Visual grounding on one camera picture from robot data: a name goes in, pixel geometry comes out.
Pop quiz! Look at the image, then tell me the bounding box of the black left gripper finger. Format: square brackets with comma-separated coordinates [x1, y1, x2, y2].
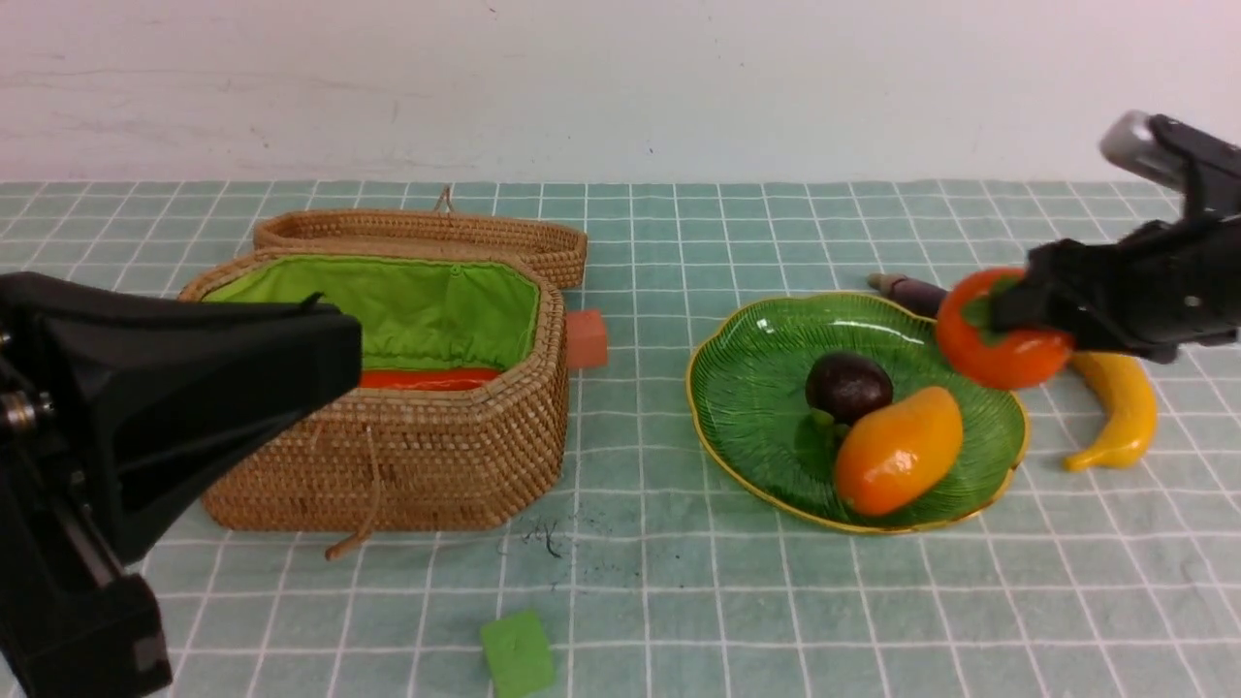
[2, 272, 364, 568]

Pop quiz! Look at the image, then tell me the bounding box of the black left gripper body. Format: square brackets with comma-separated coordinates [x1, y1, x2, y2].
[2, 330, 172, 697]

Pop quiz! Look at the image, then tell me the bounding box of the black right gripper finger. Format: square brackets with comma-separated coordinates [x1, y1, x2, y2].
[989, 274, 1073, 337]

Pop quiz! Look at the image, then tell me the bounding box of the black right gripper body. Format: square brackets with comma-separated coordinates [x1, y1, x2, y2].
[1028, 219, 1240, 364]

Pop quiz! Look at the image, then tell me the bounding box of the orange toy persimmon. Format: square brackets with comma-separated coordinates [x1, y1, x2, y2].
[936, 267, 1073, 392]

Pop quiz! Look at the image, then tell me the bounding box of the dark purple toy eggplant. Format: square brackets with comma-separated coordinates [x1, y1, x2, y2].
[866, 272, 948, 319]

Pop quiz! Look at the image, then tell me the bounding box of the yellow toy banana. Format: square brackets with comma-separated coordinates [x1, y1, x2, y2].
[1064, 351, 1160, 472]

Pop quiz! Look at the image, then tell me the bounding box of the purple toy mangosteen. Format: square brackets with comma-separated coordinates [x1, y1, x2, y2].
[804, 351, 894, 426]

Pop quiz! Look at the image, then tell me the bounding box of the orange yellow toy mango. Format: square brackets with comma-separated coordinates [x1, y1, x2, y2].
[834, 386, 965, 518]

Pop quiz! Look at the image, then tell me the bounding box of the orange toy carrot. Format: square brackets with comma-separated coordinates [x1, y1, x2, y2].
[359, 366, 503, 392]

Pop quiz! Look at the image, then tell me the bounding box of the woven wicker basket green lining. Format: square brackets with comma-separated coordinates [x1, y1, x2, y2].
[177, 248, 571, 561]

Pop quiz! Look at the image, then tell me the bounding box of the green leaf-shaped glass plate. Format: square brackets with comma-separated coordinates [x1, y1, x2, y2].
[685, 291, 1030, 535]

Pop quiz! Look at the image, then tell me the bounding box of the orange foam block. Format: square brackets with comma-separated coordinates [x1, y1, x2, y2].
[563, 308, 609, 370]

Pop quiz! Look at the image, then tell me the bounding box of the woven wicker basket lid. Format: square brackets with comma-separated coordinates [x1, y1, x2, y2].
[252, 186, 589, 289]

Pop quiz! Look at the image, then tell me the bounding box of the green foam cube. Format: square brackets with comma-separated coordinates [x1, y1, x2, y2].
[480, 610, 556, 698]

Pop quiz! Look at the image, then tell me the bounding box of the green checkered tablecloth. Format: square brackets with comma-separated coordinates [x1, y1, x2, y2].
[0, 180, 1241, 698]

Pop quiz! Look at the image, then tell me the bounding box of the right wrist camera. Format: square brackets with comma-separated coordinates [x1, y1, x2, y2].
[1100, 111, 1240, 219]

